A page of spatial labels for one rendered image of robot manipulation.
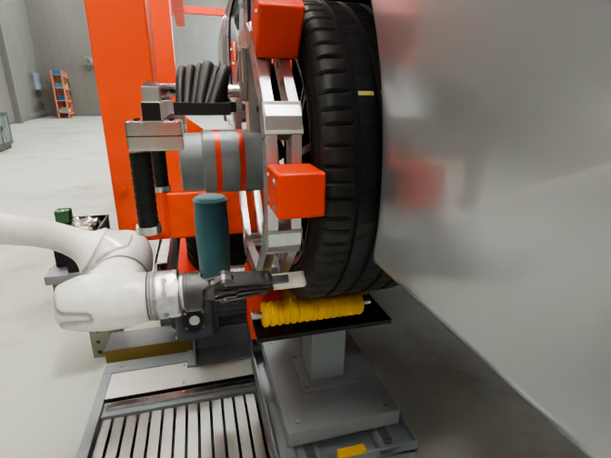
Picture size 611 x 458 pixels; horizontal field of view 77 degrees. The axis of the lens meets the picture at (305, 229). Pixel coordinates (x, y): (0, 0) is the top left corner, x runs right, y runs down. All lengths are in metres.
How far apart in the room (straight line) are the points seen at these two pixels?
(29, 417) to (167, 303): 0.99
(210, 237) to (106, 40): 0.66
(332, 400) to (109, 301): 0.65
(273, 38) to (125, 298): 0.50
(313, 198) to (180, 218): 0.86
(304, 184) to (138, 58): 0.87
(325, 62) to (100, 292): 0.53
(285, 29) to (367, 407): 0.90
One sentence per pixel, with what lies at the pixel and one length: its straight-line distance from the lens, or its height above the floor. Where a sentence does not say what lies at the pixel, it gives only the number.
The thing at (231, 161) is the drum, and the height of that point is 0.86.
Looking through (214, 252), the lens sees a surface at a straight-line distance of 1.05.
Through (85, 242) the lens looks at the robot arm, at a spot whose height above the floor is 0.71.
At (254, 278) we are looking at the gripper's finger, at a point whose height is 0.67.
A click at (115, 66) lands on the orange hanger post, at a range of 1.35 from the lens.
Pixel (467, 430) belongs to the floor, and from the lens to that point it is 1.47.
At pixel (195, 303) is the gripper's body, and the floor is 0.63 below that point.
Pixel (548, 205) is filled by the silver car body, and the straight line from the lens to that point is 0.34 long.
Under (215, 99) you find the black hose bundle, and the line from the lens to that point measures 0.69.
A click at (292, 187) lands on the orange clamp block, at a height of 0.86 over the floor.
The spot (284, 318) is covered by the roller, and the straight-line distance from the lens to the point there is 0.91.
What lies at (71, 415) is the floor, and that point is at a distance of 1.59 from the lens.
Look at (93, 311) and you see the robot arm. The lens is 0.75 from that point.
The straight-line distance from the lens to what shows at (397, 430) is 1.20.
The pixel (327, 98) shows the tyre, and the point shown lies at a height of 0.99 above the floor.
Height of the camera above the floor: 0.99
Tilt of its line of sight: 19 degrees down
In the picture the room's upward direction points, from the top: 1 degrees clockwise
